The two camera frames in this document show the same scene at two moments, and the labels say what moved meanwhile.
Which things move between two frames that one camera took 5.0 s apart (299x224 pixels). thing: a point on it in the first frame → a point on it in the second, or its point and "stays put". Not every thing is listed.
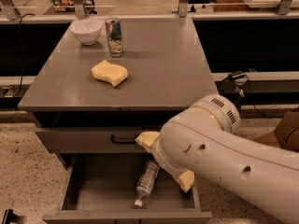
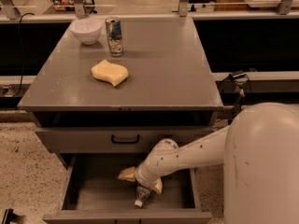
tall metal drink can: x=114 y=32 stays put
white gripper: x=161 y=158 → x=145 y=176
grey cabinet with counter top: x=104 y=80 stays put
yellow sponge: x=108 y=72 stays put
